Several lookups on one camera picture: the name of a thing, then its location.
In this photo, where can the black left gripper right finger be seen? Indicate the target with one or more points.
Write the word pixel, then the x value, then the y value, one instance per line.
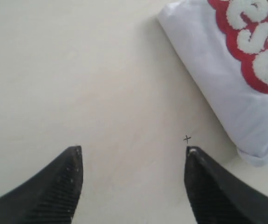
pixel 218 197

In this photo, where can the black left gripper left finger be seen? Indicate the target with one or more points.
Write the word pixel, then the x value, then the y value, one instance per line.
pixel 49 197

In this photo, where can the white t-shirt red Chinese lettering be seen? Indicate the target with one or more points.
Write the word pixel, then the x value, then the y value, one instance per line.
pixel 224 46

